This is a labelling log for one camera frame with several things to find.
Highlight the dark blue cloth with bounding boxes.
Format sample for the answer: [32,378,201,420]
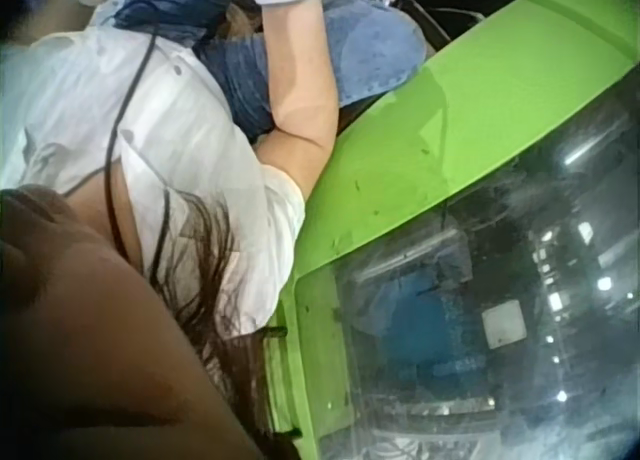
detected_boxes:
[110,0,254,39]

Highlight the green machine with clear window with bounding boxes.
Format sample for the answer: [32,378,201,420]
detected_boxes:
[259,0,640,460]

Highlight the person's legs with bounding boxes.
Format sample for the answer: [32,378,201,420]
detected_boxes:
[197,0,427,147]

